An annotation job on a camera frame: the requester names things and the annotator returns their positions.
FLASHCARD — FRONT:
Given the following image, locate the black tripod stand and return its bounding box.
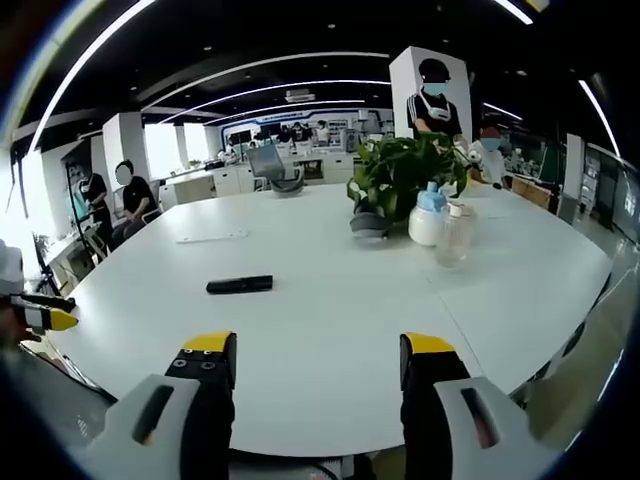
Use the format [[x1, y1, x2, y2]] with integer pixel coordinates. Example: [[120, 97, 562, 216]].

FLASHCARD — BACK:
[[32, 159, 99, 296]]

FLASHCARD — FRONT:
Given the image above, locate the white cabinet counter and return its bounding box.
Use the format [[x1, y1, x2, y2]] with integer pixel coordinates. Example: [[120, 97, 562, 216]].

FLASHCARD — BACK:
[[159, 149, 361, 205]]

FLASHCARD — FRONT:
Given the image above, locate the black remote control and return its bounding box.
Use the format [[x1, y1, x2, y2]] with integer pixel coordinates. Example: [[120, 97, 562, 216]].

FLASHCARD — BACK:
[[206, 274, 274, 295]]

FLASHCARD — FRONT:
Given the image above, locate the white square pillar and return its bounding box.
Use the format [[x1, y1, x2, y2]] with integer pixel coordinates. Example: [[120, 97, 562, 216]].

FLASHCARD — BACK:
[[388, 45, 474, 151], [102, 111, 153, 216]]

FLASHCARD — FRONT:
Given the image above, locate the white neck-worn device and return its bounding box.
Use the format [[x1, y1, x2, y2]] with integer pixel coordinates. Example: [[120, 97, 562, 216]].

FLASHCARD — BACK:
[[418, 92, 453, 121]]

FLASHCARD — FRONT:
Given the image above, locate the clear plastic bottle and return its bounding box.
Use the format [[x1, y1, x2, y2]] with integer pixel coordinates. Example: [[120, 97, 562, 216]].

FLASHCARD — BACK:
[[433, 201, 479, 270]]

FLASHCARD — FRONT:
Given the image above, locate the white table cover plate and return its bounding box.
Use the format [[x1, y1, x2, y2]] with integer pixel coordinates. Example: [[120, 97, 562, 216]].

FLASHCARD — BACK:
[[175, 226, 250, 245]]

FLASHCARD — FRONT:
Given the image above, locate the green potted plant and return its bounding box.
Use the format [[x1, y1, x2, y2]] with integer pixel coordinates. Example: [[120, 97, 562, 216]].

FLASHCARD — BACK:
[[346, 133, 470, 224]]

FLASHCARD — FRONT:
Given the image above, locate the white bottle with blue cap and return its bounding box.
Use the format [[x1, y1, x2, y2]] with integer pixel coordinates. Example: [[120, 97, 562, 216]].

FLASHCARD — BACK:
[[407, 181, 449, 247]]

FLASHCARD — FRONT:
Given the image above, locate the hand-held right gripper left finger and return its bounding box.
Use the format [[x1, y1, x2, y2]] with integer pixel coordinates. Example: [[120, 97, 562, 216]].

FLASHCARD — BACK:
[[82, 329, 238, 480]]

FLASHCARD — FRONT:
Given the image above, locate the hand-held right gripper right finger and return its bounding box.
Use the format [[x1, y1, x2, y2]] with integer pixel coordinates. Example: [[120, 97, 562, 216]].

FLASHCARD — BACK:
[[398, 331, 561, 480]]

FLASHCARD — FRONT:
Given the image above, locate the grey office chair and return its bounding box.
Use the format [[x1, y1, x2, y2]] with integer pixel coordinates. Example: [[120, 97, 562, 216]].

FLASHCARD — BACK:
[[246, 145, 306, 198]]

